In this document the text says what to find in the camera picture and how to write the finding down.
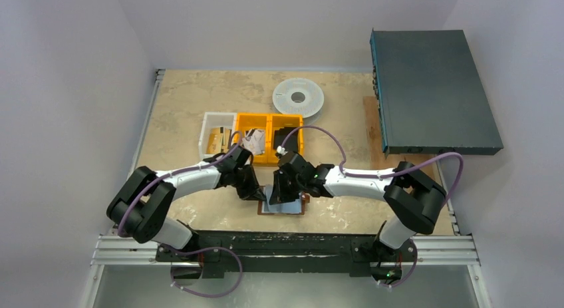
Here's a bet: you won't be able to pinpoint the tan cards in white bin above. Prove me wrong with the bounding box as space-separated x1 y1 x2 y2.
206 127 231 154

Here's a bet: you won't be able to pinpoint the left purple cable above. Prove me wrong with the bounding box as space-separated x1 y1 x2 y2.
116 130 245 239

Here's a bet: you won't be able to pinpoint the stack of silver cards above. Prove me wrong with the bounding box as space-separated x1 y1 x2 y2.
242 128 266 156

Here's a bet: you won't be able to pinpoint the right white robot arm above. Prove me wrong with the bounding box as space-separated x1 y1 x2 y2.
269 147 446 259

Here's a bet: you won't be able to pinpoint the orange double plastic bin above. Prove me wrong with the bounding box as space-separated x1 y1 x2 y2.
234 112 303 166

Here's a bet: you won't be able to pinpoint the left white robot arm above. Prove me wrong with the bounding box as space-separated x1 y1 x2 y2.
106 144 266 261

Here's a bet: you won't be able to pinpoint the white plastic bin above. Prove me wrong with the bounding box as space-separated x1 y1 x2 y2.
198 112 237 159

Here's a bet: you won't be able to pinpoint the dark blue flat box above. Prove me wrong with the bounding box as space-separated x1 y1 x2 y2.
370 30 503 156

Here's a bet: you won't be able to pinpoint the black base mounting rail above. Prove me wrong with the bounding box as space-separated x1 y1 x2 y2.
153 230 416 281

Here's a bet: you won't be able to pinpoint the grey filament spool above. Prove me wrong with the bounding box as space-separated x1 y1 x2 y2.
272 78 325 118

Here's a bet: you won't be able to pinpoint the wooden board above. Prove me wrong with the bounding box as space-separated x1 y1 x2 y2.
362 96 433 170

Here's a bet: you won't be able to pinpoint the purple cable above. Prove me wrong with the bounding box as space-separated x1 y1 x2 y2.
279 125 464 210
116 130 245 239

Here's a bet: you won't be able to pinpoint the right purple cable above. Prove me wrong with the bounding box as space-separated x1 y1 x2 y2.
279 125 464 210

